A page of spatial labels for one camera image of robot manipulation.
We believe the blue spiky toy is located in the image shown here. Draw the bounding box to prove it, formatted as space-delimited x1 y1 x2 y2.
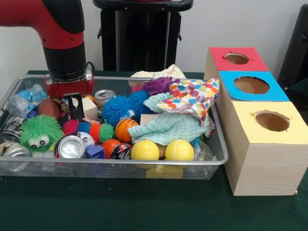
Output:
102 90 154 132

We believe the dark green cloth side table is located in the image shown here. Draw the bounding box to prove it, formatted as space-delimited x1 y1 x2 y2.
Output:
287 78 308 104

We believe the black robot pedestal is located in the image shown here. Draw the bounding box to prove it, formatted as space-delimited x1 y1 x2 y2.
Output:
92 0 194 72

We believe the black upright panel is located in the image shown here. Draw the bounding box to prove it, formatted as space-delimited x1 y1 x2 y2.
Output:
278 3 308 85

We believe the wooden box with three holes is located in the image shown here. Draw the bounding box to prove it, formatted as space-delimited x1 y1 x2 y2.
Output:
204 46 308 197

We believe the shallow mesh bin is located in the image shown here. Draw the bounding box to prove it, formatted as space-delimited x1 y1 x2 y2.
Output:
0 75 229 180

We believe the purple spiky toy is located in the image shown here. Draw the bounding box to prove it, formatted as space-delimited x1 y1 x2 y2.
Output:
141 76 181 96

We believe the dark green tablecloth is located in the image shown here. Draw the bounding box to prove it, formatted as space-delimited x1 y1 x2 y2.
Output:
0 69 308 231

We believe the cream knitted cloth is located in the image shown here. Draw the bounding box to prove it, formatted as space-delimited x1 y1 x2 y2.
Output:
129 64 186 80

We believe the plain wooden block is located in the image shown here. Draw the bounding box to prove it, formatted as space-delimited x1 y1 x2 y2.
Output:
83 96 99 122

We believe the yellow tennis ball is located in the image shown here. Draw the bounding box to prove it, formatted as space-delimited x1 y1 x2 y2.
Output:
165 139 195 161

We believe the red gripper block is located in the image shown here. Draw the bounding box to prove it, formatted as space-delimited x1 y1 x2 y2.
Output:
44 71 95 120

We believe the mint green cloth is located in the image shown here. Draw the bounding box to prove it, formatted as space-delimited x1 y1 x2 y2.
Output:
128 92 210 146

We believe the green spiky toy with eyes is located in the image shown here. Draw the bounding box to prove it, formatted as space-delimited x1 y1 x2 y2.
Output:
19 114 64 153

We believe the smooth yellow ball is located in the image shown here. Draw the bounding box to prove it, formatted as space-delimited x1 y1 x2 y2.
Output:
131 140 160 161

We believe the orange toy basketball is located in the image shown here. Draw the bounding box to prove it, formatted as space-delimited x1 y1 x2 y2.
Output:
115 118 140 144

